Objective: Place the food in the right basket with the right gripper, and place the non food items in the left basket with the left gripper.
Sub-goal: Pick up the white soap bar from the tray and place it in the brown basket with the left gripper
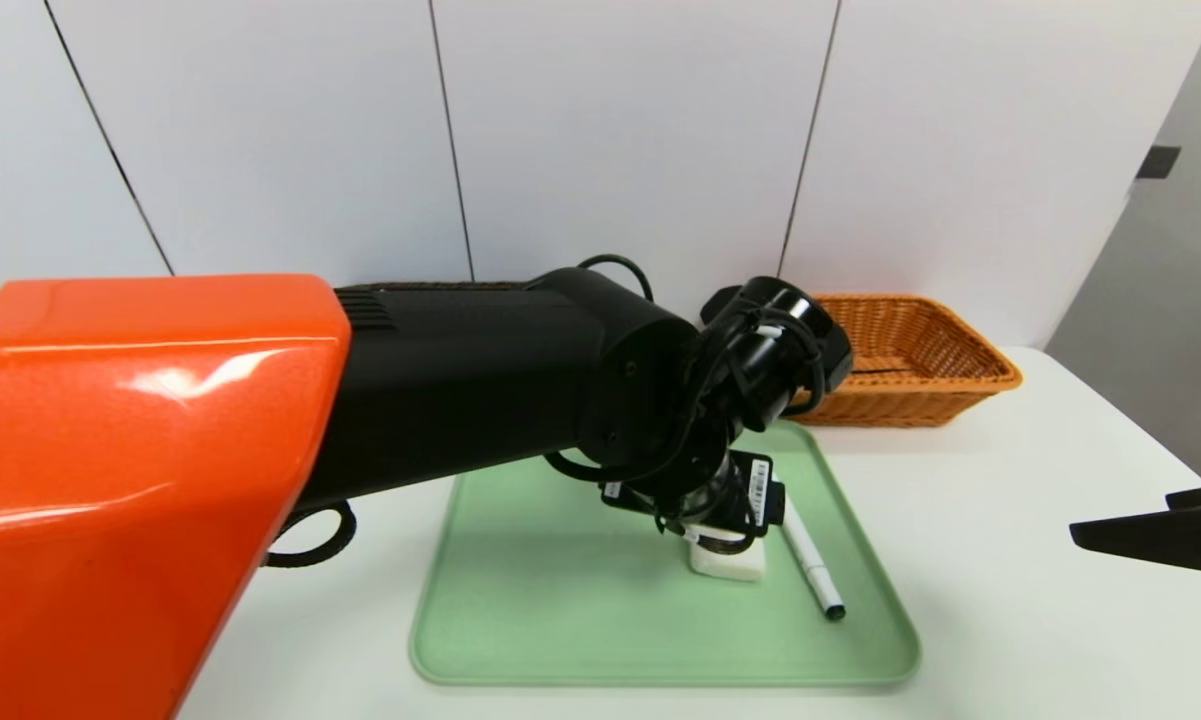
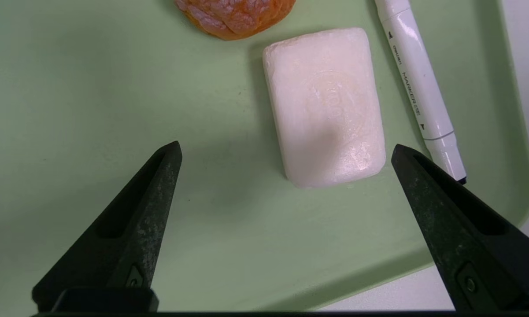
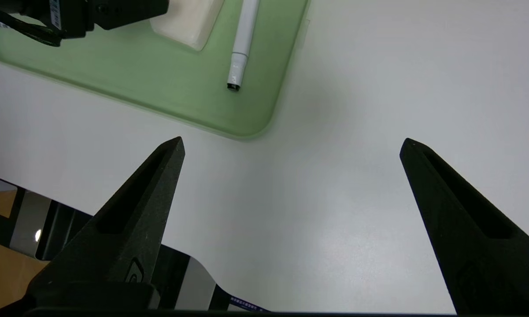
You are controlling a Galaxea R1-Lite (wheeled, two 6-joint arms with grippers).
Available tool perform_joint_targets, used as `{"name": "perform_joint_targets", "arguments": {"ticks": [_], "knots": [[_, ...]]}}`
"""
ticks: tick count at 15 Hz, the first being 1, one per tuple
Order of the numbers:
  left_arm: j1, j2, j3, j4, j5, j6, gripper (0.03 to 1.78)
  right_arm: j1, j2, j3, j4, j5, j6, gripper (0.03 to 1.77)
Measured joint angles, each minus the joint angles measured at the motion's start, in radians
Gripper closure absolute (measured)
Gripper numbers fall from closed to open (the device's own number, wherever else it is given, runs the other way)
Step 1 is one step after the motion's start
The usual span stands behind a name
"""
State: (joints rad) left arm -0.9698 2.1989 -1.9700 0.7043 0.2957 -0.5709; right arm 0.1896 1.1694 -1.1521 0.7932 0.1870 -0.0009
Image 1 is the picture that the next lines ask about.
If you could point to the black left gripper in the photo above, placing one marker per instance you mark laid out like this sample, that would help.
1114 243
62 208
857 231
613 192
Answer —
757 487

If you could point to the white soap bar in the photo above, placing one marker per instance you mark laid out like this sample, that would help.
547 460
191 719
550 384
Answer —
725 568

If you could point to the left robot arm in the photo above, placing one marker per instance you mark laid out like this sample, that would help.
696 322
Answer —
160 450

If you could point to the orange wicker basket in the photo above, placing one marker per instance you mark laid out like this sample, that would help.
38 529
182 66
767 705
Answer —
910 380

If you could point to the white marker pen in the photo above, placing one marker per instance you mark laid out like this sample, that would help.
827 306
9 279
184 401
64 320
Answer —
810 565

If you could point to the light green plastic tray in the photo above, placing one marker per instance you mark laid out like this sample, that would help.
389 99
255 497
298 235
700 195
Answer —
560 600

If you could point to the dark square wall fixture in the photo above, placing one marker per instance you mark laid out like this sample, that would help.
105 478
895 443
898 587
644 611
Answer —
1158 163

